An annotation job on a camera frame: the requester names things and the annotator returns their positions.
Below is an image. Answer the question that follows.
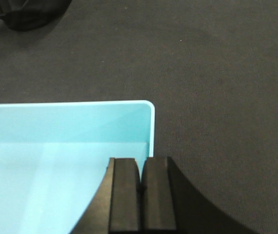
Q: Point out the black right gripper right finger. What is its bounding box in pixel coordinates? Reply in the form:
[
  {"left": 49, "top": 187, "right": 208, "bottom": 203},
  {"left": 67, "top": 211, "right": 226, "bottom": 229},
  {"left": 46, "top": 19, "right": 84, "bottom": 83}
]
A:
[{"left": 141, "top": 157, "right": 254, "bottom": 234}]

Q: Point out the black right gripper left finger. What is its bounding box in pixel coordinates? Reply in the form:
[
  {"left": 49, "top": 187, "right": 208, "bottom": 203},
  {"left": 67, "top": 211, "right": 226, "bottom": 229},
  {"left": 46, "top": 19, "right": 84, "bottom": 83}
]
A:
[{"left": 71, "top": 158, "right": 140, "bottom": 234}]

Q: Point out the light teal plastic bin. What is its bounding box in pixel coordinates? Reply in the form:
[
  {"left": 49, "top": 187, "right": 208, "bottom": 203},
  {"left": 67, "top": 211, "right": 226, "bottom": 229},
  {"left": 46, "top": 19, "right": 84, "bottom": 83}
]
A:
[{"left": 0, "top": 100, "right": 155, "bottom": 234}]

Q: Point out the black object top left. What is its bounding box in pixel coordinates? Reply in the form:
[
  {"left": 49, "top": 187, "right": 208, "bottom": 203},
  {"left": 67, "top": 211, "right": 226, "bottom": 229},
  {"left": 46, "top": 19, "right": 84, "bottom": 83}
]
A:
[{"left": 0, "top": 0, "right": 71, "bottom": 31}]

